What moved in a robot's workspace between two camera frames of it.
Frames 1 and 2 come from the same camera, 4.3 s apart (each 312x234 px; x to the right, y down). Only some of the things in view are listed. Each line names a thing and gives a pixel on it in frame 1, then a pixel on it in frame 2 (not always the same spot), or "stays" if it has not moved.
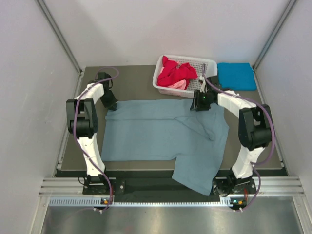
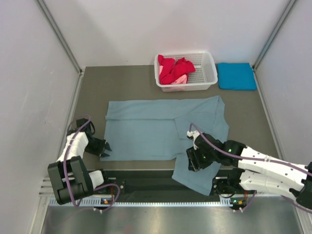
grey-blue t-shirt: [166, 130] stays
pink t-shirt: [181, 85] -> [182, 80]
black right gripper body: [202, 100] -> [200, 159]
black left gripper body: [108, 99] -> [95, 146]
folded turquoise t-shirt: [237, 76] stays
